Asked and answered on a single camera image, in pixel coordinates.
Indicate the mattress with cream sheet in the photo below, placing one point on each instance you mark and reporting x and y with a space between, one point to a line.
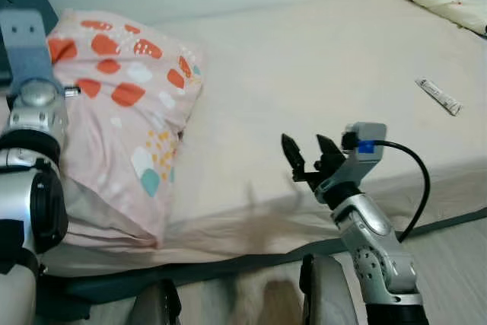
319 74

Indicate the robot leg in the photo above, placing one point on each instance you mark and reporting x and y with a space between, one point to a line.
156 306
327 294

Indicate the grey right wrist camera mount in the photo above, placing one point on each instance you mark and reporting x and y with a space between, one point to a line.
365 142

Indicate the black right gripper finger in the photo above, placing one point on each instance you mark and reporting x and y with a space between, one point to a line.
294 154
329 148

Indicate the robot left leg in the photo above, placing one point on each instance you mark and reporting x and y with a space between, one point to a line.
156 306

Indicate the robot right leg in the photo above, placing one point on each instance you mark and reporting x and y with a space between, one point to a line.
327 294

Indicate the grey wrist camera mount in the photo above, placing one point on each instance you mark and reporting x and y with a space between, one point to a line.
365 142
27 43

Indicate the small white tube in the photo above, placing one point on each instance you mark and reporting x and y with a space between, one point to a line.
437 97

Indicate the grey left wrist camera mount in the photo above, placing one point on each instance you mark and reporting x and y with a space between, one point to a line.
27 43

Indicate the pink pillow with orange spots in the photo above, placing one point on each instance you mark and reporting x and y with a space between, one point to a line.
122 135

